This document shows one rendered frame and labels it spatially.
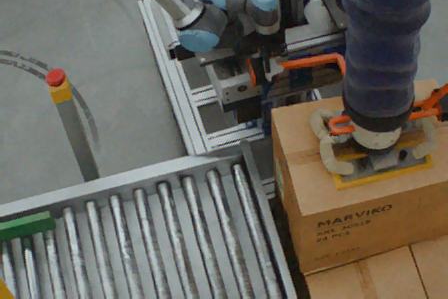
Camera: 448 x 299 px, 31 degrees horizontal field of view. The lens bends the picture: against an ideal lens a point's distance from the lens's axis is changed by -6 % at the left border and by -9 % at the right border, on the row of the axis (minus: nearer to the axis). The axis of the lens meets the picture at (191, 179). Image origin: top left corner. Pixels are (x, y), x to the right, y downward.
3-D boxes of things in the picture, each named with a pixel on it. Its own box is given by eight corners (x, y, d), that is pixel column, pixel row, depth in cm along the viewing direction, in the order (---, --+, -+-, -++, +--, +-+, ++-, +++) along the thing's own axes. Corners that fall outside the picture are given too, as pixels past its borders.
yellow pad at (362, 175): (336, 191, 253) (337, 183, 249) (328, 164, 258) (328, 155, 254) (434, 168, 253) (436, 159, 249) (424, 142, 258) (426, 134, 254)
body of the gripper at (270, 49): (288, 58, 254) (286, 33, 244) (261, 63, 254) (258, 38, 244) (281, 40, 258) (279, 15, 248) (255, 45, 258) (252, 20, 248)
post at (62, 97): (105, 234, 363) (49, 92, 278) (102, 221, 366) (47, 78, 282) (120, 230, 363) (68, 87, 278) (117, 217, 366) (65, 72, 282)
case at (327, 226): (300, 273, 283) (301, 216, 250) (274, 175, 305) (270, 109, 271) (455, 232, 284) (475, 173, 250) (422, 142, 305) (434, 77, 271)
